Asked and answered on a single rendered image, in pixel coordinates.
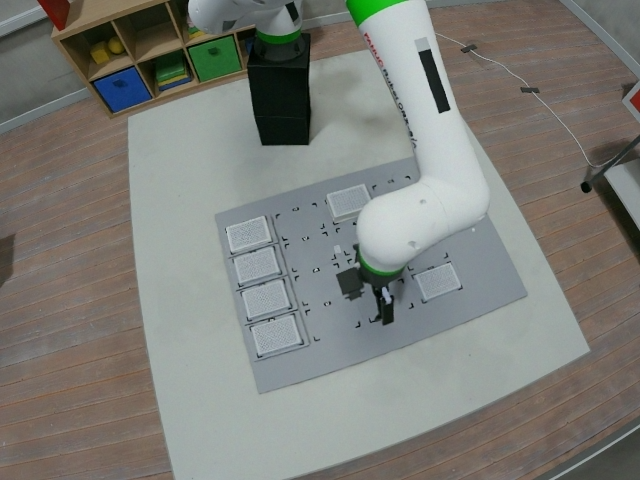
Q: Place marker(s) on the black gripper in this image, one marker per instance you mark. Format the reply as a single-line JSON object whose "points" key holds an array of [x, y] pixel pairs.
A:
{"points": [[385, 301]]}

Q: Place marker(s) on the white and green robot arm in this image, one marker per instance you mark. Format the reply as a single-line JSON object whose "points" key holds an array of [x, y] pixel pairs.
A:
{"points": [[453, 194]]}

